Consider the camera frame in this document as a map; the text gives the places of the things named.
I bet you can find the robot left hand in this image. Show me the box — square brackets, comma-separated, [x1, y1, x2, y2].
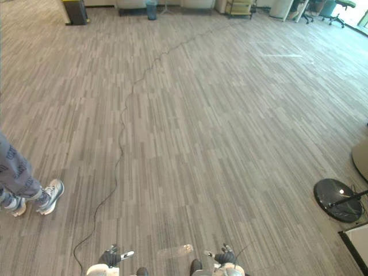
[99, 244, 135, 269]

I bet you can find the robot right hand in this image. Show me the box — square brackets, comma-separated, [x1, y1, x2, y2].
[203, 243, 238, 266]

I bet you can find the person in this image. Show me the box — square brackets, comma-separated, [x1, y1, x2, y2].
[0, 131, 65, 217]

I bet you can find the black round stand base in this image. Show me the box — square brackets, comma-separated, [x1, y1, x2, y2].
[313, 178, 368, 223]

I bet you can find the white board with black edge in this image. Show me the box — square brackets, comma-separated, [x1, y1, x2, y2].
[338, 224, 368, 276]

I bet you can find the beige round object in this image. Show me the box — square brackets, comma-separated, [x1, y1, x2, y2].
[351, 137, 368, 182]

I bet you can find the black cabinet with yellow top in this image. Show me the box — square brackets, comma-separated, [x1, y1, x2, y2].
[62, 0, 89, 26]

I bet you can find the yellow metal cart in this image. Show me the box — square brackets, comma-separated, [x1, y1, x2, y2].
[225, 0, 254, 20]

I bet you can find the blue mesh waste bin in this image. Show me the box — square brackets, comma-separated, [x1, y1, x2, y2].
[145, 0, 158, 21]

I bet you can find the white desk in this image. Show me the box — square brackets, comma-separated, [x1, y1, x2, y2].
[269, 0, 310, 23]

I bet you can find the black office chair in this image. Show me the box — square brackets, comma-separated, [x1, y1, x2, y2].
[293, 0, 315, 25]

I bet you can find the green office chair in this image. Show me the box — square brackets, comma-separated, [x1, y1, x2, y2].
[321, 0, 357, 29]

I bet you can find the long black floor cable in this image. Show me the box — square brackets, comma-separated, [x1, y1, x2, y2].
[73, 21, 235, 273]

